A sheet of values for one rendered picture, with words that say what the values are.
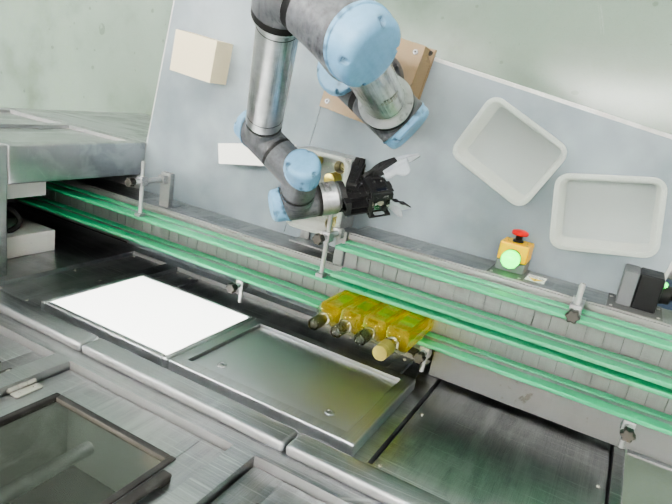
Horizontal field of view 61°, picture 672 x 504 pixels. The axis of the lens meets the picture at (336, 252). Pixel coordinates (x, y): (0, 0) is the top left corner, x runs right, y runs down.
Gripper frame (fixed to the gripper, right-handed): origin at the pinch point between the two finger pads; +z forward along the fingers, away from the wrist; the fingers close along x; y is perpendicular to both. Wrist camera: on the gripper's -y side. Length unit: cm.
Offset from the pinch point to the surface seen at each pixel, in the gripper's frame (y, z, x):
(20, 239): -55, -102, -43
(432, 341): 25.3, -1.6, -29.5
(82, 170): -62, -80, -25
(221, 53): -65, -35, 6
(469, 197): -0.5, 16.9, -8.3
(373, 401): 37, -21, -30
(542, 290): 29.9, 20.7, -13.2
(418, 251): 7.0, 0.7, -16.8
